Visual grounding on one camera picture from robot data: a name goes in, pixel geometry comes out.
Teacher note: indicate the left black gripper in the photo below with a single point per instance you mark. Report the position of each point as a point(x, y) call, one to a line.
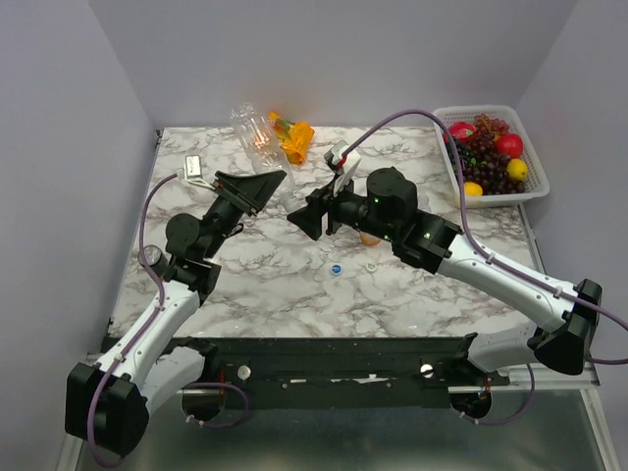
point(248, 193)

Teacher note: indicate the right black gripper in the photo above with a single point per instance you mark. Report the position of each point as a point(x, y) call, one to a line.
point(308, 219)

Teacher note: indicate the clear bottle blue cap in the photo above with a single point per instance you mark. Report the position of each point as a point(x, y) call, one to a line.
point(263, 150)

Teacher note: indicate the orange juice bottle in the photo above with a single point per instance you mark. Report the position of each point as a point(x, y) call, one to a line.
point(369, 240)

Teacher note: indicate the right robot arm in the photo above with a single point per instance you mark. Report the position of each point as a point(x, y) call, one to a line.
point(562, 319)

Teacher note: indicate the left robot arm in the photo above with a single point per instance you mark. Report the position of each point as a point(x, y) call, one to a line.
point(109, 403)

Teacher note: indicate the orange snack bag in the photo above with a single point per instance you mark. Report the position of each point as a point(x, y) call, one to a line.
point(294, 137)

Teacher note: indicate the black yellow drink can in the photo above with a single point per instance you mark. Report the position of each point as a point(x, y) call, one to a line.
point(152, 256)

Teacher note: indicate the yellow lemon lower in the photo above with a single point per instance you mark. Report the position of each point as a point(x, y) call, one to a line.
point(472, 189)

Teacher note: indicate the yellow lemon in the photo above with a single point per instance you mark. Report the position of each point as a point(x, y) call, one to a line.
point(517, 170)
point(472, 189)

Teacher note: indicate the blue grape bunch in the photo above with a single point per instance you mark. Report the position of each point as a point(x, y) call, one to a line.
point(467, 156)

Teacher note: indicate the red apple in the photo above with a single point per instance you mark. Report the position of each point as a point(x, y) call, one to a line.
point(460, 131)

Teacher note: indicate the dark red grape bunch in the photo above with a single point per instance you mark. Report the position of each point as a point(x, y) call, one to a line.
point(490, 172)

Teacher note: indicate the white plastic basket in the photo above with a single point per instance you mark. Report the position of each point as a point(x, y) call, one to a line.
point(537, 184)

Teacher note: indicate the yellow lemon upper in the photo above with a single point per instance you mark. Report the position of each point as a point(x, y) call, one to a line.
point(517, 170)

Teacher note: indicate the red round fruit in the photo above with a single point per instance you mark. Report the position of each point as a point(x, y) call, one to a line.
point(511, 144)

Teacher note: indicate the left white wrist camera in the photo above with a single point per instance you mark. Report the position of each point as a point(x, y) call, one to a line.
point(191, 172)

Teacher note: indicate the black base frame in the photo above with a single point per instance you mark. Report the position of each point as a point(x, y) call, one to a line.
point(334, 373)

